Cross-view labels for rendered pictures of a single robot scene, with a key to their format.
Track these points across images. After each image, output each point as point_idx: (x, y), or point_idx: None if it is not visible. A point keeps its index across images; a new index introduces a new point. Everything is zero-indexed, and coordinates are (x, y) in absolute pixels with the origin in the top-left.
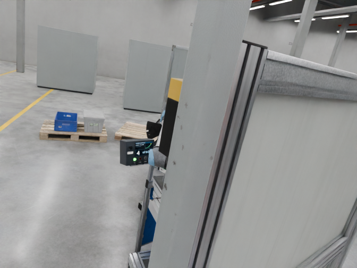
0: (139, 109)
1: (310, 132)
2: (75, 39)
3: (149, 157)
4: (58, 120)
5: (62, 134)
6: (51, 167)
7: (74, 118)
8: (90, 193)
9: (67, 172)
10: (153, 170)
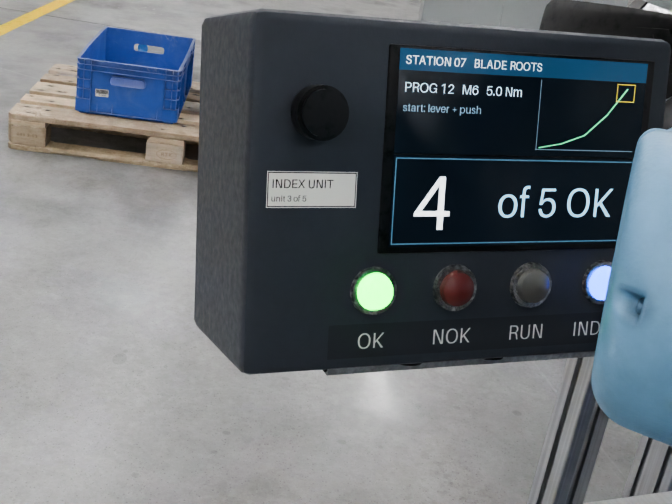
0: None
1: None
2: None
3: (638, 289)
4: (95, 63)
5: (108, 129)
6: (6, 287)
7: (181, 63)
8: (160, 460)
9: (79, 318)
10: (603, 435)
